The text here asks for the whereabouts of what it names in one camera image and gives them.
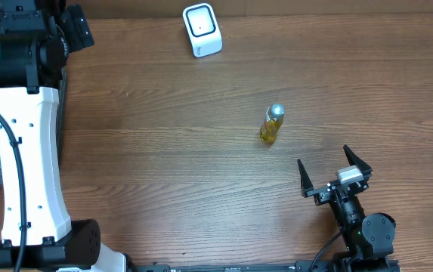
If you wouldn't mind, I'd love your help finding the yellow liquid bottle grey cap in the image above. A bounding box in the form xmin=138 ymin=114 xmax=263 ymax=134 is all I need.
xmin=260 ymin=104 xmax=285 ymax=144

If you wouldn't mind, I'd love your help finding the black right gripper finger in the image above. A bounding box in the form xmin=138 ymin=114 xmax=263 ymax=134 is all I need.
xmin=343 ymin=145 xmax=373 ymax=176
xmin=297 ymin=159 xmax=314 ymax=197

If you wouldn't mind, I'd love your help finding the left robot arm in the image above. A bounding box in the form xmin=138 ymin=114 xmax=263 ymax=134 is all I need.
xmin=0 ymin=0 xmax=135 ymax=271

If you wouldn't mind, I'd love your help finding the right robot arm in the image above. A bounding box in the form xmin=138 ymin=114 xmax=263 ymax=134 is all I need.
xmin=295 ymin=145 xmax=401 ymax=272

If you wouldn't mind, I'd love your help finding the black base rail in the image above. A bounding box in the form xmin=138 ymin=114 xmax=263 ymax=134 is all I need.
xmin=132 ymin=259 xmax=402 ymax=272

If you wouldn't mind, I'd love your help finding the white barcode scanner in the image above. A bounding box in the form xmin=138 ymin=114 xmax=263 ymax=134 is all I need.
xmin=182 ymin=3 xmax=223 ymax=58

